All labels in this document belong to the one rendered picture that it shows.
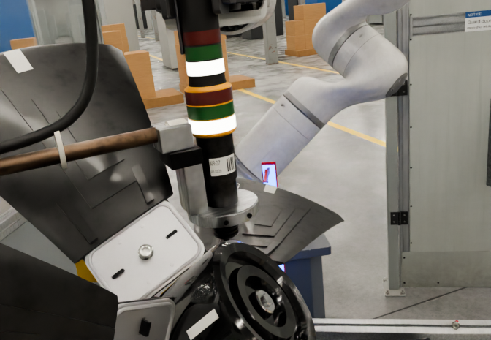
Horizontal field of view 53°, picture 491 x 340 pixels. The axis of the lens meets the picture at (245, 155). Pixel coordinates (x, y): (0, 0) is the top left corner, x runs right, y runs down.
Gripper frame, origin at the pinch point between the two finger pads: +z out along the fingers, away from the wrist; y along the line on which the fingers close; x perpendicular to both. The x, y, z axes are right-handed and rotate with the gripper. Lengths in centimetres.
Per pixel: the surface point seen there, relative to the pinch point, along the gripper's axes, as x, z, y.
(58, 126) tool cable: -8.9, 7.8, 10.5
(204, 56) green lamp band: -5.0, 1.5, -0.6
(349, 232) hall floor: -142, -246, -19
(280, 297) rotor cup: -25.1, 7.1, -6.1
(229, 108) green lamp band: -9.8, 0.8, -2.1
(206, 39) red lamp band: -3.5, 1.4, -0.9
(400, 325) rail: -60, -37, -22
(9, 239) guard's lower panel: -51, -58, 70
